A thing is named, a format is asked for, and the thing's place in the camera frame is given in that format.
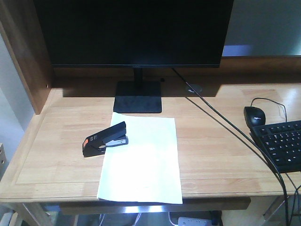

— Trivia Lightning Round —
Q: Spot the black computer mouse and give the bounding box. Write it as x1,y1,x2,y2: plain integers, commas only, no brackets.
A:
244,106,266,129

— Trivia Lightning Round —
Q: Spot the white power strip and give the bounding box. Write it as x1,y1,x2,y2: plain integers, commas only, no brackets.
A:
168,212,212,226

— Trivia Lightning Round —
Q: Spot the wooden desk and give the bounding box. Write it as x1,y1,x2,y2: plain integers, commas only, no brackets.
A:
0,0,301,226

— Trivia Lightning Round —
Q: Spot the black computer monitor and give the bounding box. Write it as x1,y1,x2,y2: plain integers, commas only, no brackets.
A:
34,0,234,113

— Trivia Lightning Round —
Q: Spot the black stapler with orange label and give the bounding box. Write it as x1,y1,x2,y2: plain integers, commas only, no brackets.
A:
82,121,128,157

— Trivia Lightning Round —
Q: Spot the thin black mouse cable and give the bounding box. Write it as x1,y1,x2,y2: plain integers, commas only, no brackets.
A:
250,97,288,122

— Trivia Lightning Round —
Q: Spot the black monitor cable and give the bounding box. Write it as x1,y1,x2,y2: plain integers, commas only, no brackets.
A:
171,67,290,226

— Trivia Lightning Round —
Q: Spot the black computer keyboard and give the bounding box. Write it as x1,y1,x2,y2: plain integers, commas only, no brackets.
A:
251,120,301,173

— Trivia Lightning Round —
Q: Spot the white paper sheet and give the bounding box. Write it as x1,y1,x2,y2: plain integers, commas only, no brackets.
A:
97,113,182,204

